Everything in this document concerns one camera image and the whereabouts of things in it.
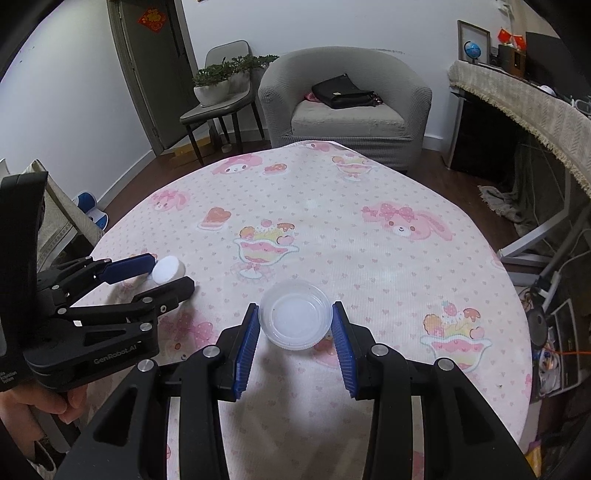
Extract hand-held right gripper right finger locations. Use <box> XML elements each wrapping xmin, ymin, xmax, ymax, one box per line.
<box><xmin>331</xmin><ymin>301</ymin><xmax>539</xmax><ymax>480</ymax></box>

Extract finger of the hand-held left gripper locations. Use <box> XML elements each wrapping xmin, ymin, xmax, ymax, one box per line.
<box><xmin>55</xmin><ymin>276</ymin><xmax>195</xmax><ymax>324</ymax></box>
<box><xmin>37</xmin><ymin>253</ymin><xmax>157</xmax><ymax>305</ymax></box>

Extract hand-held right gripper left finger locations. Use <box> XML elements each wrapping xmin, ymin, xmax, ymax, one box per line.
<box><xmin>55</xmin><ymin>302</ymin><xmax>262</xmax><ymax>480</ymax></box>

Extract small white plastic lid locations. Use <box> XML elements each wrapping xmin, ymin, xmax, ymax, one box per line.
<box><xmin>148</xmin><ymin>256</ymin><xmax>185</xmax><ymax>284</ymax></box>

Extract clear plastic container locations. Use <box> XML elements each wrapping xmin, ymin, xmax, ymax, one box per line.
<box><xmin>259</xmin><ymin>278</ymin><xmax>333</xmax><ymax>350</ymax></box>

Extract person's left hand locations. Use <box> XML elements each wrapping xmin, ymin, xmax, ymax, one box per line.
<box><xmin>0</xmin><ymin>385</ymin><xmax>88</xmax><ymax>462</ymax></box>

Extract blue slippers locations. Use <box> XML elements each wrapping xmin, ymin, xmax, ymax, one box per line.
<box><xmin>74</xmin><ymin>190</ymin><xmax>110</xmax><ymax>232</ymax></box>

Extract beige patterned cloth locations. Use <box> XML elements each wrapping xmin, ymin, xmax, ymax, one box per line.
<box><xmin>0</xmin><ymin>159</ymin><xmax>105</xmax><ymax>278</ymax></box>

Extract flat cardboard box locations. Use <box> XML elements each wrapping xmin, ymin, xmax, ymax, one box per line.
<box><xmin>168</xmin><ymin>143</ymin><xmax>218</xmax><ymax>168</ymax></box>

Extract grey dining chair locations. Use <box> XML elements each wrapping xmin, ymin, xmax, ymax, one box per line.
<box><xmin>180</xmin><ymin>40</ymin><xmax>266</xmax><ymax>166</ymax></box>

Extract potted plant in white pot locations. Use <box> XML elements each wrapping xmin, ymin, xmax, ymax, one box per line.
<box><xmin>228</xmin><ymin>54</ymin><xmax>280</xmax><ymax>95</ymax></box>
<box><xmin>192</xmin><ymin>65</ymin><xmax>234</xmax><ymax>108</ymax></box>

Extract grey-green door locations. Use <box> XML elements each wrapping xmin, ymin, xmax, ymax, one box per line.
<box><xmin>107</xmin><ymin>0</ymin><xmax>204</xmax><ymax>155</ymax></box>

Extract grey floor cloth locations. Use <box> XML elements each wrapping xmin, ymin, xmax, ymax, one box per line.
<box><xmin>478</xmin><ymin>185</ymin><xmax>548</xmax><ymax>236</ymax></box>

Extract grey armchair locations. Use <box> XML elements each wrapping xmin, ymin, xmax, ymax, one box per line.
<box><xmin>257</xmin><ymin>46</ymin><xmax>433</xmax><ymax>174</ymax></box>

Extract red door decoration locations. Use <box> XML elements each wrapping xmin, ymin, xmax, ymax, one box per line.
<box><xmin>137</xmin><ymin>8</ymin><xmax>168</xmax><ymax>33</ymax></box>

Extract black handbag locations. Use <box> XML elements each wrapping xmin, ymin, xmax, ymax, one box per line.
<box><xmin>311</xmin><ymin>74</ymin><xmax>377</xmax><ymax>110</ymax></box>

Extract black desk cabinet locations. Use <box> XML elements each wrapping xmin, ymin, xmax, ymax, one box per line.
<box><xmin>450</xmin><ymin>90</ymin><xmax>522</xmax><ymax>178</ymax></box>

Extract beige fringed desk cloth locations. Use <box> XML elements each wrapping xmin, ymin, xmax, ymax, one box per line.
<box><xmin>449</xmin><ymin>60</ymin><xmax>591</xmax><ymax>195</ymax></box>

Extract brown wooden box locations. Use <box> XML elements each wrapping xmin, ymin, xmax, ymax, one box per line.
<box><xmin>498</xmin><ymin>44</ymin><xmax>527</xmax><ymax>77</ymax></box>

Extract small red flags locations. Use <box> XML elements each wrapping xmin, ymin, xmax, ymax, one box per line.
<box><xmin>498</xmin><ymin>27</ymin><xmax>527</xmax><ymax>49</ymax></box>

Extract black monitor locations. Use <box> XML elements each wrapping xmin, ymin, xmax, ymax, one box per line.
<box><xmin>525</xmin><ymin>31</ymin><xmax>583</xmax><ymax>95</ymax></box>

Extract white desk frame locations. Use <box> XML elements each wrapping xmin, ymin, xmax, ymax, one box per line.
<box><xmin>498</xmin><ymin>182</ymin><xmax>585</xmax><ymax>268</ymax></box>

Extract wooden picture frame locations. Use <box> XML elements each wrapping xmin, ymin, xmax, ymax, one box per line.
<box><xmin>457</xmin><ymin>20</ymin><xmax>491</xmax><ymax>63</ymax></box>

